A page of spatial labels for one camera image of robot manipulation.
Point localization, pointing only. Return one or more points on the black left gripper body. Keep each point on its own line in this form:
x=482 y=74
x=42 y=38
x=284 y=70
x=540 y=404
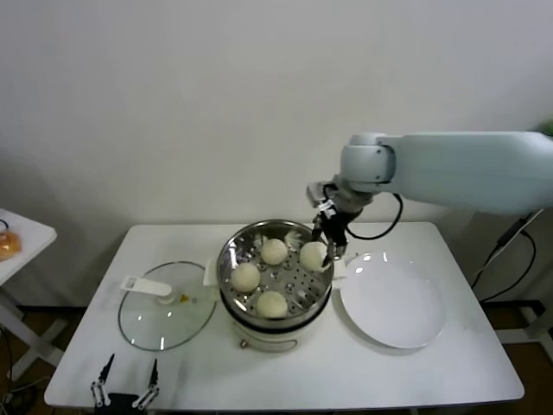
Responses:
x=122 y=404

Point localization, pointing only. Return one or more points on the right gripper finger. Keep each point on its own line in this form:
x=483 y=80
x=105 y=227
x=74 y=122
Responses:
x=317 y=229
x=332 y=254

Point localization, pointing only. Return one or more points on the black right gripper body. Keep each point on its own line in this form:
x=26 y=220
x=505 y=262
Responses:
x=345 y=207

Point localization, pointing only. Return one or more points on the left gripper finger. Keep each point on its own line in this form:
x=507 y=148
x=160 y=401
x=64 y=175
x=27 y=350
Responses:
x=153 y=377
x=106 y=374

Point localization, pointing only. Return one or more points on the white steamed baozi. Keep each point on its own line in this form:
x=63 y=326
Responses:
x=311 y=256
x=273 y=251
x=272 y=304
x=245 y=277

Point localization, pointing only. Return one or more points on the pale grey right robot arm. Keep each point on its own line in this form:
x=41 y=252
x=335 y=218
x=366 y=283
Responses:
x=453 y=170

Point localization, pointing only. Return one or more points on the stainless perforated steamer basket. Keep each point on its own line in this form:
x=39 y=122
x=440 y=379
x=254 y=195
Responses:
x=242 y=250

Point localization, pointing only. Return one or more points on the steel steamer pot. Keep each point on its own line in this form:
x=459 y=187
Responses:
x=268 y=339

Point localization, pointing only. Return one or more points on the white round plate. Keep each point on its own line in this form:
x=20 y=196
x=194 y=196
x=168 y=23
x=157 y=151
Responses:
x=389 y=302

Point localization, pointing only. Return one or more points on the white side table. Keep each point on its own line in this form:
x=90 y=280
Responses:
x=30 y=233

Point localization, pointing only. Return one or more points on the orange packaged food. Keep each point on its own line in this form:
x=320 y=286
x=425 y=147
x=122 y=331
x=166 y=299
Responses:
x=8 y=246

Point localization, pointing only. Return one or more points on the black power adapter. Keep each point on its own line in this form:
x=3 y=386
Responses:
x=509 y=233

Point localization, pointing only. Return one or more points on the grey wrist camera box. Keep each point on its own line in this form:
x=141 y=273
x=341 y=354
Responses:
x=315 y=193

